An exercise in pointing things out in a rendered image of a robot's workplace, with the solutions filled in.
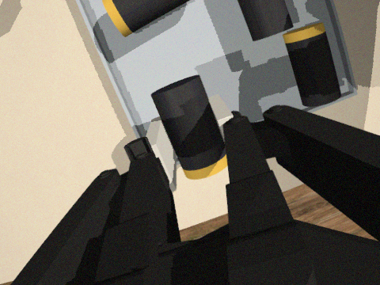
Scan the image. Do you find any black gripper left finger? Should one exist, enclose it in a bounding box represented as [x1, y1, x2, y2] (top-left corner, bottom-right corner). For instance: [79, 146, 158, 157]
[10, 116, 181, 285]

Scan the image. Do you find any black battery with yellow end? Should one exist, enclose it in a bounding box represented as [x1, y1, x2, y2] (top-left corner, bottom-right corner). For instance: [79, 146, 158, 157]
[237, 0, 294, 41]
[151, 75, 227, 180]
[283, 22, 341, 107]
[102, 0, 190, 37]

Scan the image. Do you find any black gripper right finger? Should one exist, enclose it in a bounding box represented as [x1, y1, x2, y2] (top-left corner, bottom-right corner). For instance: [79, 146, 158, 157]
[208, 94, 380, 285]

